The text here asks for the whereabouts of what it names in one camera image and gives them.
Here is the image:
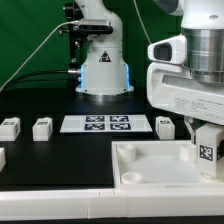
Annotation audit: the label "white left obstacle wall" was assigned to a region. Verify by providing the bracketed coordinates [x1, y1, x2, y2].
[0, 148, 6, 172]

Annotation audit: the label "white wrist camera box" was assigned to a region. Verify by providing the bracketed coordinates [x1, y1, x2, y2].
[147, 35, 187, 65]

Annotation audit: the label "white tag base sheet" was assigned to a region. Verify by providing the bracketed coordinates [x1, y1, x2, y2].
[60, 115, 152, 133]

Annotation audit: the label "white square tabletop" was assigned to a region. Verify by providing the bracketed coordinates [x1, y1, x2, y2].
[112, 141, 224, 189]

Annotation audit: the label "black camera on mount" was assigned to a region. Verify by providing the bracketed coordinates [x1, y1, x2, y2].
[59, 3, 113, 69]

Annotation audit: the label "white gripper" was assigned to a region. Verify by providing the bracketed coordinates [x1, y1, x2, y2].
[147, 62, 224, 144]

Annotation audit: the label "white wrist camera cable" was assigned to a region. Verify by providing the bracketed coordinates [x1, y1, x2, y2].
[132, 0, 154, 45]

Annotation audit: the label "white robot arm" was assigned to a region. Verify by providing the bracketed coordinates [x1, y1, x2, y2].
[76, 0, 224, 128]

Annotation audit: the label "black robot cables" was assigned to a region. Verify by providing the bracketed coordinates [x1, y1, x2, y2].
[0, 68, 82, 94]

